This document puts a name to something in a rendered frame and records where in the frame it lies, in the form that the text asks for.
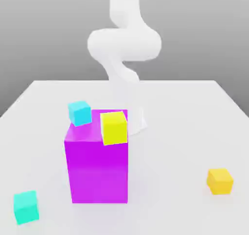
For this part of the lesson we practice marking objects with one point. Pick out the small orange-yellow cube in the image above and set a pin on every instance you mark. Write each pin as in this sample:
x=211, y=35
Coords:
x=220, y=182

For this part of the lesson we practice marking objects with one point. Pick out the large magenta box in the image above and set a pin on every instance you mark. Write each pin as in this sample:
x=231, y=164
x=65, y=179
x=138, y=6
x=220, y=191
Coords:
x=97, y=170

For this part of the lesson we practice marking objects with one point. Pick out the small turquoise cube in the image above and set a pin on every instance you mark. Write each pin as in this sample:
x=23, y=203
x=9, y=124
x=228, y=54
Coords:
x=26, y=207

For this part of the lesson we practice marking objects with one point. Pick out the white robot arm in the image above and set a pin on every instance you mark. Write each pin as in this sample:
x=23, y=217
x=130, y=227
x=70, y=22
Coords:
x=124, y=44

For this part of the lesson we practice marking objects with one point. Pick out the small cyan cube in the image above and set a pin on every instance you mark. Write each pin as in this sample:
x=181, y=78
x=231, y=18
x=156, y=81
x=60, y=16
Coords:
x=80, y=114

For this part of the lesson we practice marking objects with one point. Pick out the small yellow cube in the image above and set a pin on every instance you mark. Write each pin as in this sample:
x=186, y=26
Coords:
x=114, y=130

